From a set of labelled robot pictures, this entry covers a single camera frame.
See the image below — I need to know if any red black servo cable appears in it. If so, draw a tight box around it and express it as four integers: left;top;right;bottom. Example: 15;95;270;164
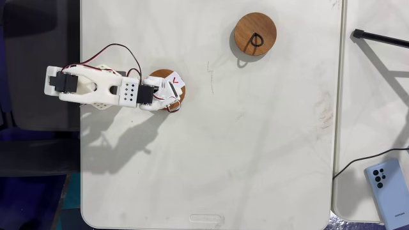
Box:
61;42;143;84
152;92;182;114

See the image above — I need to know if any gray office chair with armrests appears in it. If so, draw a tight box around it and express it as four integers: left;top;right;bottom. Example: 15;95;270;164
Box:
0;137;81;177

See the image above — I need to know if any wooden lid with red cross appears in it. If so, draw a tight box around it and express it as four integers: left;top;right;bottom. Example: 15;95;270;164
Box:
147;68;187;112

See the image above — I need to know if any thin black cable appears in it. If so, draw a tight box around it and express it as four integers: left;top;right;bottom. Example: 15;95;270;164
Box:
332;147;409;180

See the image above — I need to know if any plain wooden lid black loop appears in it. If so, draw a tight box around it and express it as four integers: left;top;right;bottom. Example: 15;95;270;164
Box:
233;11;278;57

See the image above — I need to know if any black tripod leg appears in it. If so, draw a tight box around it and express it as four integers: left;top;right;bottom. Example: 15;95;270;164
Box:
351;28;409;49

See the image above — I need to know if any gray mesh back office chair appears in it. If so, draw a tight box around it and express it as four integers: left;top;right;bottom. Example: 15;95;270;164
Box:
3;0;81;132

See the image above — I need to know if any light blue smartphone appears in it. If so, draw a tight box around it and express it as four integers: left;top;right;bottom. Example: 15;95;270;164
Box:
364;157;409;230

